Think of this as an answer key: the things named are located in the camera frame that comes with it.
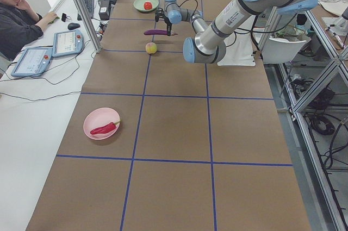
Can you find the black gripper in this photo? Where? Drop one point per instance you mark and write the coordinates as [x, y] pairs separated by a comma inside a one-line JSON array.
[[167, 24]]

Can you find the purple eggplant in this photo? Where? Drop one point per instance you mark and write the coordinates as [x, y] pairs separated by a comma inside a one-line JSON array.
[[159, 32]]

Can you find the red yellow apple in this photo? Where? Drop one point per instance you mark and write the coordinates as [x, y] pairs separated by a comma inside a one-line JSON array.
[[147, 6]]

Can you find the green pink peach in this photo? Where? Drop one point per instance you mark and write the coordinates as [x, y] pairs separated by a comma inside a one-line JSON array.
[[151, 48]]

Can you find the red chili pepper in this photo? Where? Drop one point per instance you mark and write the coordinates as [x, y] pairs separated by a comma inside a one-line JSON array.
[[105, 129]]

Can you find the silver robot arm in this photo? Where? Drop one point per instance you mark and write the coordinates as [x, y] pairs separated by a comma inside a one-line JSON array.
[[208, 44]]

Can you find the light green plate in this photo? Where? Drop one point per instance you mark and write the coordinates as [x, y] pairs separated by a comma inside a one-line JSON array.
[[138, 5]]

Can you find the black keyboard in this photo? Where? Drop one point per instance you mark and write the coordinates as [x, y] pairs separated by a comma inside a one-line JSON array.
[[90, 5]]

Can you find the black computer mouse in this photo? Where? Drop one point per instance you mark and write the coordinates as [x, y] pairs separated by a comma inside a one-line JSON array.
[[72, 26]]

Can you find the far teach pendant tablet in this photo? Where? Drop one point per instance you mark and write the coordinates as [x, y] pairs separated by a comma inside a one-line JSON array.
[[67, 43]]

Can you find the teach pendant tablet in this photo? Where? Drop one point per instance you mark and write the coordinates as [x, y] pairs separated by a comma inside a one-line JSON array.
[[33, 62], [67, 43]]

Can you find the pink plate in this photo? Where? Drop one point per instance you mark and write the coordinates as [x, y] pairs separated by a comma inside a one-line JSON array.
[[98, 118]]

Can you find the seated person in black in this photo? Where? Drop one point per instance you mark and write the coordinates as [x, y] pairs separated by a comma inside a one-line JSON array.
[[21, 25]]

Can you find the near teach pendant tablet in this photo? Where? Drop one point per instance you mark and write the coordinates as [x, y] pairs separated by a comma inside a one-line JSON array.
[[33, 62]]

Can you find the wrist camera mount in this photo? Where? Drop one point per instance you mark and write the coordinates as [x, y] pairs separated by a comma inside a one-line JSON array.
[[159, 14]]

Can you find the aluminium frame post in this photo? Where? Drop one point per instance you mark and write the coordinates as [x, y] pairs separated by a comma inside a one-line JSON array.
[[89, 27]]

